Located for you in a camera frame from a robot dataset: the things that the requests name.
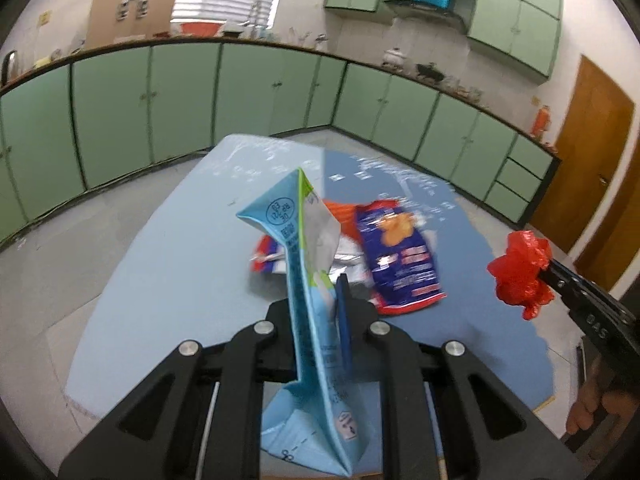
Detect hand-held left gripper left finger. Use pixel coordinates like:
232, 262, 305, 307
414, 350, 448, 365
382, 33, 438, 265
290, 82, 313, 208
59, 302, 301, 480

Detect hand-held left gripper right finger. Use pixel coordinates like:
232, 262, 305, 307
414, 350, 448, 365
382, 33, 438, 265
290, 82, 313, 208
335, 273, 587, 480

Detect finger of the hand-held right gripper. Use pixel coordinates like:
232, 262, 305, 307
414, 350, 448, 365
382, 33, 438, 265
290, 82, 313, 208
542, 256, 587, 307

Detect red plastic bag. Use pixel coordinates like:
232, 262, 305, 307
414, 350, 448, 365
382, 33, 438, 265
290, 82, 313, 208
487, 229, 556, 322

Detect light blue milk carton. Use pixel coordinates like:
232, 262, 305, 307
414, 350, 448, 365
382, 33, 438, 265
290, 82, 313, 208
235, 167, 374, 479

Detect person's right hand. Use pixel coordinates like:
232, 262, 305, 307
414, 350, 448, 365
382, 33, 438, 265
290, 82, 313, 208
566, 359, 629, 437

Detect crumpled silver white wrapper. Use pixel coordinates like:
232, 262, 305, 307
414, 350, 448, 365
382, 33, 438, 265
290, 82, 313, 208
327, 237, 374, 292

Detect brown wooden door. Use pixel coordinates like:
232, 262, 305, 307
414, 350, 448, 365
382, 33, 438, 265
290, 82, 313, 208
573, 170, 640, 292
528, 54, 636, 257

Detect small red blue packet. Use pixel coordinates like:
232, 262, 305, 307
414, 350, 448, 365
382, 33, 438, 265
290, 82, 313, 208
249, 234, 292, 274

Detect blue snack bag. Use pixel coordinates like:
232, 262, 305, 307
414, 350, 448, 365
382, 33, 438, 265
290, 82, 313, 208
354, 199, 446, 317

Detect orange packet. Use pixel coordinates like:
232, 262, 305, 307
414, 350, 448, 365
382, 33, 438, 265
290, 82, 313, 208
322, 201, 364, 242

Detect light blue tablecloth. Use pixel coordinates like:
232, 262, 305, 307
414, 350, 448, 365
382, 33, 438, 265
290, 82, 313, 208
64, 132, 351, 479

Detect blue tree print tablecloth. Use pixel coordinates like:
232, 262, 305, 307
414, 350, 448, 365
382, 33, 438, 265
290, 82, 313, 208
322, 149, 557, 412

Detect red thermos flask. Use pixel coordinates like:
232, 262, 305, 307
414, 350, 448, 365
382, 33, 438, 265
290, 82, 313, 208
529, 104, 554, 141

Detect green base cabinet run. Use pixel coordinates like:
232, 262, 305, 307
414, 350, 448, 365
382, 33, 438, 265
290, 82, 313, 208
0, 37, 562, 252

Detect black wok with lid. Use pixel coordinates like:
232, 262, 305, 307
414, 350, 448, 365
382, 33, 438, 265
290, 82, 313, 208
414, 62, 446, 84

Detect black range hood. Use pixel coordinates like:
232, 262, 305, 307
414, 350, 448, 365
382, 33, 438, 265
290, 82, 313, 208
384, 0, 466, 34

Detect red plastic basin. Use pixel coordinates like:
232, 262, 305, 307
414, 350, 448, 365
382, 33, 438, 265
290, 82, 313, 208
174, 20, 226, 37

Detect brown cardboard box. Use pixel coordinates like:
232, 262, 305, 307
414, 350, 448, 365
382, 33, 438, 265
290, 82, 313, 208
84, 0, 180, 49

